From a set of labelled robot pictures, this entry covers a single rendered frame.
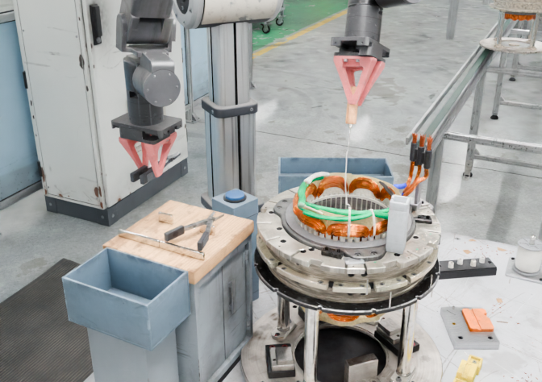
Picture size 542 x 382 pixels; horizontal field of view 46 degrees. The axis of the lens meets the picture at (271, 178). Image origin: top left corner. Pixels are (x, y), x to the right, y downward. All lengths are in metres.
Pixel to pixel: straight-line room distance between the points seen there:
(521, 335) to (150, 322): 0.80
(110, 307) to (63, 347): 1.65
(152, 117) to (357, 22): 0.36
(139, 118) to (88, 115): 2.22
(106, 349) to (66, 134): 2.37
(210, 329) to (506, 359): 0.59
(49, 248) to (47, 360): 0.88
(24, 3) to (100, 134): 0.70
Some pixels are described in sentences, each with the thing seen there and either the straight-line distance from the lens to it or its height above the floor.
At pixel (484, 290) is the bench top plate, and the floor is 0.78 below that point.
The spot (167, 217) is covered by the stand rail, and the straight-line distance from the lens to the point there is 1.19.
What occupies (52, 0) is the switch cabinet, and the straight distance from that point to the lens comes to 3.23.
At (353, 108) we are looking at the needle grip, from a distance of 1.04.
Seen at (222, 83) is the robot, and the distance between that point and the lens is 1.45.
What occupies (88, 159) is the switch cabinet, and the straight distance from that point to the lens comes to 3.37.
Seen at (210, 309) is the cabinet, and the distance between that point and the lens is 1.15.
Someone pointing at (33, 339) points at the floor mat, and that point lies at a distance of 2.75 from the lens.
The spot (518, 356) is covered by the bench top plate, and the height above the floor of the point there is 0.78.
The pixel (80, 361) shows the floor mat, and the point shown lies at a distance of 2.59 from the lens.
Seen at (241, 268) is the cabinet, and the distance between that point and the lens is 1.21.
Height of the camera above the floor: 1.63
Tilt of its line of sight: 24 degrees down
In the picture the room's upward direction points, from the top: straight up
